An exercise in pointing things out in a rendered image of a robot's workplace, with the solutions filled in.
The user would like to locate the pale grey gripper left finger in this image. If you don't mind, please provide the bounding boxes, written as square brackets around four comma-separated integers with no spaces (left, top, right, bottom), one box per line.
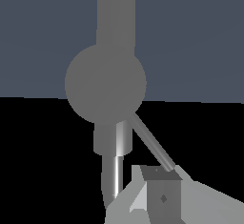
[104,165,150,224]

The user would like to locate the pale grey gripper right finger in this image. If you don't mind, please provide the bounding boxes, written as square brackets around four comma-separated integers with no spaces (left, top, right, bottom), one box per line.
[140,165,244,224]

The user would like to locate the thin grey faucet handle rod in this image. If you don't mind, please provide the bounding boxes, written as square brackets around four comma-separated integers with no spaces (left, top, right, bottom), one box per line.
[129,111,177,173]

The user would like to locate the grey faucet body with ball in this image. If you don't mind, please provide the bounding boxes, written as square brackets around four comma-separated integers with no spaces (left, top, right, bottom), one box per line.
[64,0,148,211]

